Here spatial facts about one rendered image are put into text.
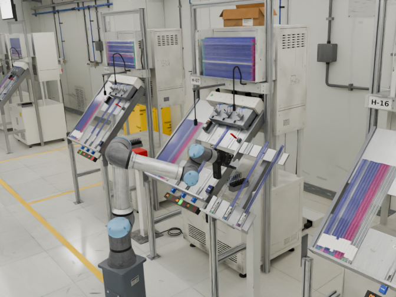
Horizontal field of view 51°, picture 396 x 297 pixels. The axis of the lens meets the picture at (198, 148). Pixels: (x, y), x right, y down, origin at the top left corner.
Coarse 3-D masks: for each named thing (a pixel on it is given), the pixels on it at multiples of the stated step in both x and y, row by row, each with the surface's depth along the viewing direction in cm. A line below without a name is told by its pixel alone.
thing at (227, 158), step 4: (216, 148) 227; (220, 152) 227; (224, 152) 228; (220, 156) 228; (224, 156) 229; (228, 156) 229; (232, 156) 231; (216, 160) 224; (220, 160) 228; (224, 160) 228; (228, 160) 231; (224, 164) 228; (228, 164) 230
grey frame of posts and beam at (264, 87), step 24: (192, 24) 306; (192, 72) 319; (264, 96) 266; (264, 120) 270; (264, 144) 275; (264, 192) 284; (264, 216) 290; (216, 240) 260; (264, 240) 295; (216, 264) 264; (264, 264) 300; (216, 288) 270
